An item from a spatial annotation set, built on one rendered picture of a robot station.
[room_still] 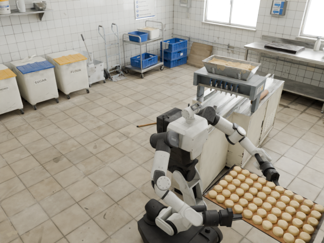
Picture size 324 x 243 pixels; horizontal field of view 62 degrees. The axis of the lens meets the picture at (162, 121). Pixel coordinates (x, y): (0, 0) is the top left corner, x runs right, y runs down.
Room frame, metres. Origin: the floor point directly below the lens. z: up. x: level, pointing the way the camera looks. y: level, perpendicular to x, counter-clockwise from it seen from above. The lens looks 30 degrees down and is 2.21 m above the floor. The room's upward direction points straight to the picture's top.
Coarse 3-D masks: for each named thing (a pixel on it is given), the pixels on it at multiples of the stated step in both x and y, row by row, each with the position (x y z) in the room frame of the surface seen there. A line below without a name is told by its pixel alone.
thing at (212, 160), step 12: (228, 120) 2.51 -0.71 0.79; (216, 132) 2.30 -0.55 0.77; (204, 144) 2.10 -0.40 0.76; (216, 144) 2.33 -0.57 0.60; (228, 144) 2.60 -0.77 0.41; (204, 156) 2.12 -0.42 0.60; (216, 156) 2.36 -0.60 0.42; (204, 168) 2.14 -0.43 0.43; (216, 168) 2.39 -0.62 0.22; (204, 180) 2.16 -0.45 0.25; (180, 192) 2.22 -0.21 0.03
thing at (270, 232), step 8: (248, 176) 1.37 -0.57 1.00; (240, 184) 1.30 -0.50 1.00; (264, 184) 1.30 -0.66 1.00; (232, 192) 1.22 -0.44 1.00; (248, 192) 1.22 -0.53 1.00; (264, 200) 1.16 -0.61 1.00; (280, 200) 1.16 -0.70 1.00; (232, 208) 1.10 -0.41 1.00; (312, 208) 1.10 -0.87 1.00; (280, 216) 1.04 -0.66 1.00; (256, 224) 0.99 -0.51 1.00; (272, 224) 0.99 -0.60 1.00; (288, 224) 0.99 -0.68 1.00; (304, 224) 0.99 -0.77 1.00; (272, 232) 0.94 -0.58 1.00; (288, 232) 0.94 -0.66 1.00; (280, 240) 0.89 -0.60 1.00
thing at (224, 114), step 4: (268, 76) 3.55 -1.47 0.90; (240, 100) 2.77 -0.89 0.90; (232, 104) 2.67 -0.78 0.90; (236, 104) 2.68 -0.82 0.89; (228, 108) 2.56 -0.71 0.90; (232, 108) 2.60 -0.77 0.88; (224, 112) 2.47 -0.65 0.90; (228, 112) 2.52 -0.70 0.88; (224, 116) 2.44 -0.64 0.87; (212, 128) 2.23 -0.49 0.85; (208, 132) 2.17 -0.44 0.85
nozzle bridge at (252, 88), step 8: (200, 72) 2.91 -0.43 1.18; (208, 72) 2.91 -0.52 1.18; (200, 80) 2.96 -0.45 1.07; (208, 80) 2.90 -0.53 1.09; (216, 80) 2.84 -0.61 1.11; (224, 80) 2.70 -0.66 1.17; (232, 80) 2.67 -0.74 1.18; (240, 80) 2.67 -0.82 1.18; (248, 80) 2.67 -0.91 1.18; (256, 80) 2.67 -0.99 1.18; (264, 80) 2.70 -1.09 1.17; (200, 88) 2.99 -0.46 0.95; (216, 88) 2.78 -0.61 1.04; (224, 88) 2.76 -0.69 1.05; (240, 88) 2.68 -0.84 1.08; (248, 88) 2.62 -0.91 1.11; (256, 88) 2.52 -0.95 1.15; (264, 88) 2.75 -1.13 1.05; (248, 96) 2.56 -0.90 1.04; (256, 96) 2.56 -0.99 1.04; (256, 104) 2.61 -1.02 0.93
